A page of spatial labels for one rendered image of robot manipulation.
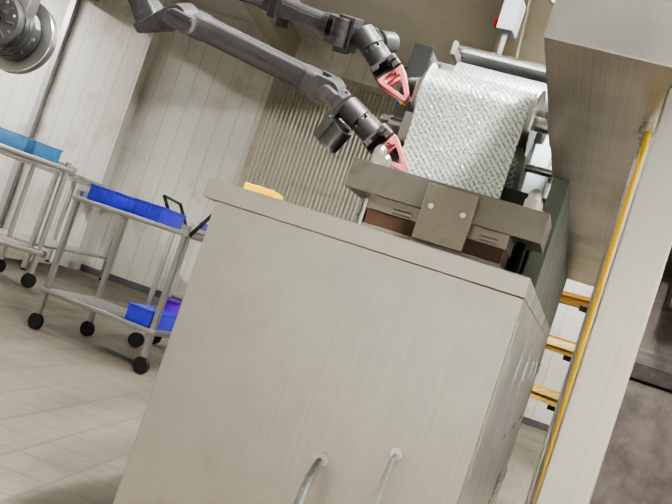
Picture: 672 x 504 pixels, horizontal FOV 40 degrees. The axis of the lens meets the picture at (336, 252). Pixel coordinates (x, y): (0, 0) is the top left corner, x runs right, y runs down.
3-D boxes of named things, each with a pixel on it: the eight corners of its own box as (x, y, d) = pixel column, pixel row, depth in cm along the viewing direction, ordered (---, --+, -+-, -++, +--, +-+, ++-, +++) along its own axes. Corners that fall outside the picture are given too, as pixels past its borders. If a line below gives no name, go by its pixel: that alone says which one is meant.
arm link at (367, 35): (345, 36, 213) (361, 19, 210) (361, 38, 219) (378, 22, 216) (360, 59, 211) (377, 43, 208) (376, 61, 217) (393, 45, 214)
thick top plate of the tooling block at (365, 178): (361, 199, 198) (370, 172, 198) (542, 254, 187) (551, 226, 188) (344, 185, 183) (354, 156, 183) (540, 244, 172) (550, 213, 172)
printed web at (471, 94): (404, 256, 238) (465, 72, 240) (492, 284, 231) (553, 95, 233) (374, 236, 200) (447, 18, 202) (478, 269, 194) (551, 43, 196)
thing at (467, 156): (389, 189, 201) (415, 109, 202) (492, 220, 195) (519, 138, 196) (389, 188, 201) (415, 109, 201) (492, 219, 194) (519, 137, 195)
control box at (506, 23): (493, 35, 266) (504, 3, 266) (515, 40, 264) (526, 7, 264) (489, 26, 259) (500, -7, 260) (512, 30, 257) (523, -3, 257)
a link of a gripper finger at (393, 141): (393, 178, 198) (365, 148, 201) (398, 185, 205) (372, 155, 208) (416, 157, 198) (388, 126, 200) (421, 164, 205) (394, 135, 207)
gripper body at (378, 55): (373, 74, 206) (356, 48, 208) (381, 88, 216) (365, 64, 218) (397, 58, 205) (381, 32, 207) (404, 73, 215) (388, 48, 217)
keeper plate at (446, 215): (412, 237, 178) (430, 184, 178) (462, 253, 175) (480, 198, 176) (410, 236, 176) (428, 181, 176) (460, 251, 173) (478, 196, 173)
